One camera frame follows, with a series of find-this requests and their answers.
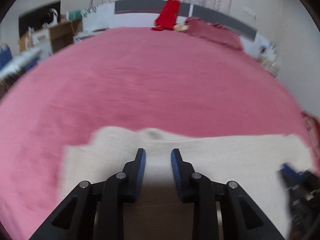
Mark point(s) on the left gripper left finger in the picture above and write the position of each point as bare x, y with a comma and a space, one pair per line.
111, 194

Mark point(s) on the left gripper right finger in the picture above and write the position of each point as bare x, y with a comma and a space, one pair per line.
193, 187

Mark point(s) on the cream knitted sweater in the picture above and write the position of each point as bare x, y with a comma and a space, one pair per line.
253, 161

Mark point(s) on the dark red garment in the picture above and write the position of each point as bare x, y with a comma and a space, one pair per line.
312, 125

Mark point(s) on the pink bed blanket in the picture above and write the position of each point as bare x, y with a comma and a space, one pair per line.
132, 78

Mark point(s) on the right white nightstand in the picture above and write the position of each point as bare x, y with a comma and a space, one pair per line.
268, 54

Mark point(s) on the pink pillow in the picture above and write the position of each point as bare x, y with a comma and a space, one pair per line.
213, 32

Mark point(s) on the white pillow on chair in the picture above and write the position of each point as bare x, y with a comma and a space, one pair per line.
19, 62

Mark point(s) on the small beige plush toy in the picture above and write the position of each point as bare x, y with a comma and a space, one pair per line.
181, 28

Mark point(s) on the wooden desk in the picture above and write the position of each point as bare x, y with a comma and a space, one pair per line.
51, 39

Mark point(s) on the red garment on headboard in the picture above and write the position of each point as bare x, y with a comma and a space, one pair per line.
168, 16

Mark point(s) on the grey white headboard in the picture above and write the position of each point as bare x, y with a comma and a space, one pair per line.
142, 13

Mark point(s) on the white desk fan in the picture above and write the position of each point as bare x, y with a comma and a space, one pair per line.
55, 17

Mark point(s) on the wall power socket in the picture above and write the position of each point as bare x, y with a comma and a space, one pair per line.
250, 13

